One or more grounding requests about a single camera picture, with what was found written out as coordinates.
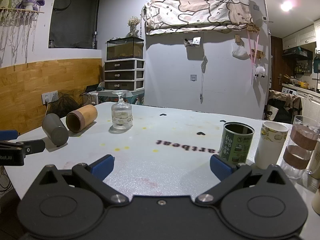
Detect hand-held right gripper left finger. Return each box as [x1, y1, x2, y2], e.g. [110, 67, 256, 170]
[37, 154, 130, 207]

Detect grey cup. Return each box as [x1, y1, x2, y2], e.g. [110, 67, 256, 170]
[42, 113, 69, 147]

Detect glass cup with brown bands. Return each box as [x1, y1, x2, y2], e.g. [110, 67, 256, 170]
[279, 115, 320, 180]

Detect glass terrarium tank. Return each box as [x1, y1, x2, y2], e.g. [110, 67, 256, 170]
[106, 37, 145, 61]

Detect clear wall holder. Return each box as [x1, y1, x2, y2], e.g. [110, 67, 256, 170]
[184, 37, 202, 48]

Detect dried flower bouquet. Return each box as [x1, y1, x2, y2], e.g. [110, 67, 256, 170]
[127, 16, 141, 38]

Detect white kitchen cabinets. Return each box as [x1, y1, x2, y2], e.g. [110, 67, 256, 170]
[282, 19, 320, 51]

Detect white hanging bag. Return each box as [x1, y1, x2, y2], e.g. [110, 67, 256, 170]
[231, 41, 251, 60]

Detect black net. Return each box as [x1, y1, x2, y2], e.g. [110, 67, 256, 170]
[48, 90, 83, 118]

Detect chair with draped clothes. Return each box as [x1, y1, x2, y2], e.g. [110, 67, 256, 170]
[264, 89, 303, 124]

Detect white cup with yellow print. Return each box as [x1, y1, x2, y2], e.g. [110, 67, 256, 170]
[254, 121, 289, 170]

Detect bamboo cup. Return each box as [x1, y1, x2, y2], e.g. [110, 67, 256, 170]
[66, 104, 98, 133]

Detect white drawer unit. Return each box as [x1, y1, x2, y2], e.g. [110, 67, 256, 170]
[104, 58, 146, 92]

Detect white sheep plush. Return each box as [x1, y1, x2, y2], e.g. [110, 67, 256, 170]
[253, 66, 266, 78]

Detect cartoon printed cloth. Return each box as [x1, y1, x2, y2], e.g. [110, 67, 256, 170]
[144, 0, 253, 35]

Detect black window blind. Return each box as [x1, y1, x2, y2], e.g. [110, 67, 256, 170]
[48, 0, 102, 50]

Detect ribbed glass goblet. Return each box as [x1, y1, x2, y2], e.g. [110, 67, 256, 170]
[110, 90, 133, 130]

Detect white wall outlet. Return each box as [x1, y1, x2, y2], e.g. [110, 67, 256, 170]
[41, 91, 59, 105]

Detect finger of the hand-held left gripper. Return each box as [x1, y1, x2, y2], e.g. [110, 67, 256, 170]
[23, 139, 46, 155]
[0, 129, 20, 141]

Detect green printed tin cup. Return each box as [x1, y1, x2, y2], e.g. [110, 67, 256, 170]
[218, 122, 255, 165]

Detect pink ribbon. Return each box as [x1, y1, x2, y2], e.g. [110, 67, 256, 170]
[246, 29, 260, 85]

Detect macrame wall hammock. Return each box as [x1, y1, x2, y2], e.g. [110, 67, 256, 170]
[0, 0, 47, 63]

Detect purple plush toy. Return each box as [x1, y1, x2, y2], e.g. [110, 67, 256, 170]
[15, 0, 46, 12]

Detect teal patterned box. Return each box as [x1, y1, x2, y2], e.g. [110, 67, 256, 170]
[98, 90, 145, 105]

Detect cream mug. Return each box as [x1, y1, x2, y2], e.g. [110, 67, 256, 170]
[304, 136, 320, 180]

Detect ceiling light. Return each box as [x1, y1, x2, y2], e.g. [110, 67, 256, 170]
[279, 0, 295, 12]

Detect brown door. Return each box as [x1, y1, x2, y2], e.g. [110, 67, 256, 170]
[269, 36, 284, 91]

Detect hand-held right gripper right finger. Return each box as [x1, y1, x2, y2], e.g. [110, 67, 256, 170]
[195, 154, 288, 207]

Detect beige cup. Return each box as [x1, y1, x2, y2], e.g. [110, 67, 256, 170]
[311, 187, 320, 215]

